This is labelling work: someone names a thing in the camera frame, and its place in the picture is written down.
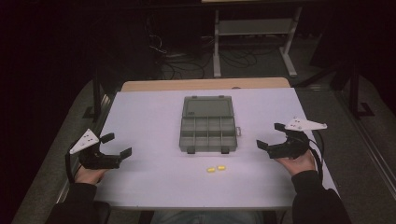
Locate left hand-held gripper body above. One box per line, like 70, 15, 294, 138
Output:
68, 128, 123, 171

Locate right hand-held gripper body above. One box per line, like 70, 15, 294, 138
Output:
268, 117, 328, 160

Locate person's left hand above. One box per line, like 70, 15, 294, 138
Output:
74, 166, 108, 185

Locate person's right hand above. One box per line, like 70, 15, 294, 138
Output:
275, 148, 317, 177

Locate black metal stand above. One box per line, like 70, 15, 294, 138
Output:
81, 69, 106, 120
347, 60, 375, 119

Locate grey plastic compartment box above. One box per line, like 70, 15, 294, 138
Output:
178, 95, 242, 155

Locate wooden table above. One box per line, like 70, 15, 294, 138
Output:
120, 77, 291, 93

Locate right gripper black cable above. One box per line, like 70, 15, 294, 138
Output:
306, 130, 325, 182

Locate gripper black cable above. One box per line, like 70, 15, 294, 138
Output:
64, 143, 82, 185
306, 130, 325, 182

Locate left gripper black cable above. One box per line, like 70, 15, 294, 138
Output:
64, 143, 82, 185

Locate white metal desk frame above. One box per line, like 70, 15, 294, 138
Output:
212, 7, 304, 78

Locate black floor cables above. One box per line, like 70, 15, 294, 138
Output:
146, 18, 278, 80

